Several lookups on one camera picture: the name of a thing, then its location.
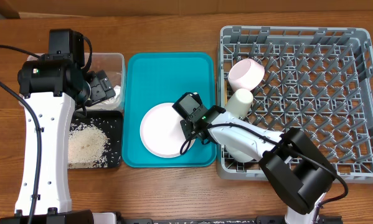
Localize teal serving tray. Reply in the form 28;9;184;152
122;52;217;168

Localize white napkin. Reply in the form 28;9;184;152
97;85;121;107

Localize grey dishwasher rack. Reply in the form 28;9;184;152
217;26;373;184

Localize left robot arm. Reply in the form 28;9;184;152
0;29;118;223

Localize grey metal bowl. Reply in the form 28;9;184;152
225;146;253;163

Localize white cup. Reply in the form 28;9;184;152
225;88;253;119

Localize white round plate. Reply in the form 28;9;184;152
139;103;186;159

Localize white rice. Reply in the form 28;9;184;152
67;120;122;169

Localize pink bowl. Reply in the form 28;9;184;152
228;58;265;91

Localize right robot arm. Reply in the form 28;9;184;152
172;92;336;223

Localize black plastic tray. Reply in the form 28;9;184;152
66;110;124;170

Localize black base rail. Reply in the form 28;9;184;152
94;211;343;224

